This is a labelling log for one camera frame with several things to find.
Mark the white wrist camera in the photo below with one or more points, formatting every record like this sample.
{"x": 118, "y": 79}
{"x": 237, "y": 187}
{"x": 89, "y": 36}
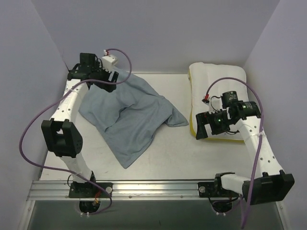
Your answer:
{"x": 108, "y": 61}
{"x": 211, "y": 104}

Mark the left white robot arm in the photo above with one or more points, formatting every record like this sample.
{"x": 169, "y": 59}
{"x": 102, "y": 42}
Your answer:
{"x": 60, "y": 133}

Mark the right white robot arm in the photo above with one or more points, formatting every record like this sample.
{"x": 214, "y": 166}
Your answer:
{"x": 268, "y": 181}

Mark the white pillow yellow trim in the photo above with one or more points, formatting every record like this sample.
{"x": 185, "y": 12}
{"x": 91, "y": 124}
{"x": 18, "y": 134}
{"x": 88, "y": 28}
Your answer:
{"x": 202, "y": 75}

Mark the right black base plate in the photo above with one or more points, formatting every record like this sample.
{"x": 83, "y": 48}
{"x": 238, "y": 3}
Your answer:
{"x": 206, "y": 189}

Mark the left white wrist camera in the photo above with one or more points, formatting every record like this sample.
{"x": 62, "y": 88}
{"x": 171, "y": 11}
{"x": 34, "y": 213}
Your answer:
{"x": 108, "y": 61}

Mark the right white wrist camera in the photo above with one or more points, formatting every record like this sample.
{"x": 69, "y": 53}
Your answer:
{"x": 211, "y": 104}

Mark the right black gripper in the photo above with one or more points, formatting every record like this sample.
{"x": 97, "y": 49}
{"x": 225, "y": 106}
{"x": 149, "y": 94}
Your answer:
{"x": 203, "y": 125}

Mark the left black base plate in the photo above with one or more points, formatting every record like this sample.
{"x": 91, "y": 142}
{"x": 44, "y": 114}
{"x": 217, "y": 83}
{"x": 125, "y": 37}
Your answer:
{"x": 87, "y": 190}

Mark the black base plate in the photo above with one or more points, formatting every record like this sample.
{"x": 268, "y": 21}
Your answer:
{"x": 206, "y": 189}
{"x": 87, "y": 190}

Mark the grey-blue pillowcase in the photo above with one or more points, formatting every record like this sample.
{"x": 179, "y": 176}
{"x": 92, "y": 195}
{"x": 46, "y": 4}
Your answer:
{"x": 129, "y": 117}

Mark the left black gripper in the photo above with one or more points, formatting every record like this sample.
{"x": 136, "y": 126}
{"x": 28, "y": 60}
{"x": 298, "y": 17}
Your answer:
{"x": 109, "y": 80}

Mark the aluminium front rail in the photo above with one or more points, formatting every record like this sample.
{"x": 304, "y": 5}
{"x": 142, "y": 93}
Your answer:
{"x": 136, "y": 190}

